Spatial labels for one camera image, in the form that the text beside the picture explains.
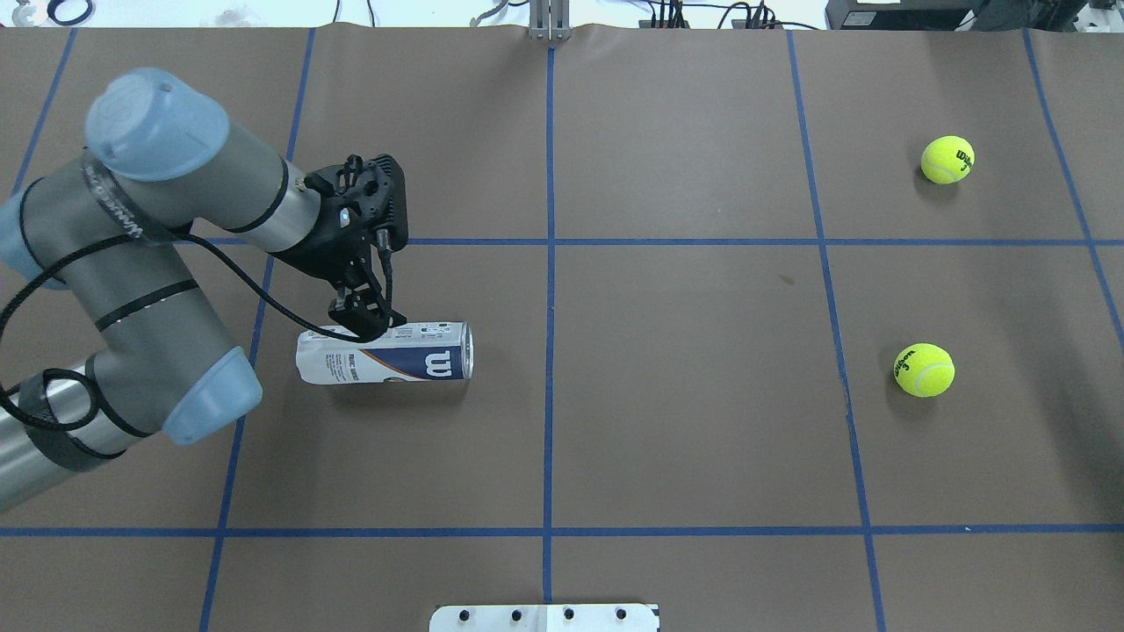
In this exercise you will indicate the tennis ball near edge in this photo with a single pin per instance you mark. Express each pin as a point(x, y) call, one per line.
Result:
point(947, 160)

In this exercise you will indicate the yellow tennis ball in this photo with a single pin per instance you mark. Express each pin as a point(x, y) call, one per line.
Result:
point(923, 370)

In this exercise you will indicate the aluminium frame post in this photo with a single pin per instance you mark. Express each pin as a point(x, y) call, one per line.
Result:
point(549, 20)

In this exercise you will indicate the clear tennis ball can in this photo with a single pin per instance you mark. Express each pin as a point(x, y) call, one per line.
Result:
point(417, 352)

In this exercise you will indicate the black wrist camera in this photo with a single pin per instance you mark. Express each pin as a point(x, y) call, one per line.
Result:
point(361, 198)

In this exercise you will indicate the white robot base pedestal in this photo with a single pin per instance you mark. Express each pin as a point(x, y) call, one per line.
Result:
point(547, 617)

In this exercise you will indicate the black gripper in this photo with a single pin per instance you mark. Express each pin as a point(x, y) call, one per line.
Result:
point(318, 248)

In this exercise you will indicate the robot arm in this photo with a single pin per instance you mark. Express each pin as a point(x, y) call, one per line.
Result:
point(158, 155)

